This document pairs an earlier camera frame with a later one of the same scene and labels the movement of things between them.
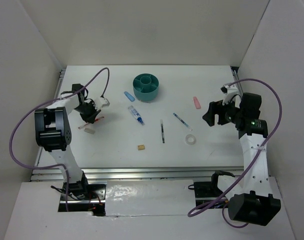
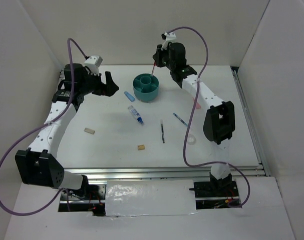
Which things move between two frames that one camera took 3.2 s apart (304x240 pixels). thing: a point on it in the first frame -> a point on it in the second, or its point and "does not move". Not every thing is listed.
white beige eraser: [91, 131] does not move
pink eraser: [197, 102] does not move
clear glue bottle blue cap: [135, 114] does not move
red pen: [96, 120] -> [153, 69]
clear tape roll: [190, 139] does not move
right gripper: [216, 107] -> [157, 56]
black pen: [163, 134] does not move
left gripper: [91, 118] -> [108, 89]
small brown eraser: [140, 147] does not move
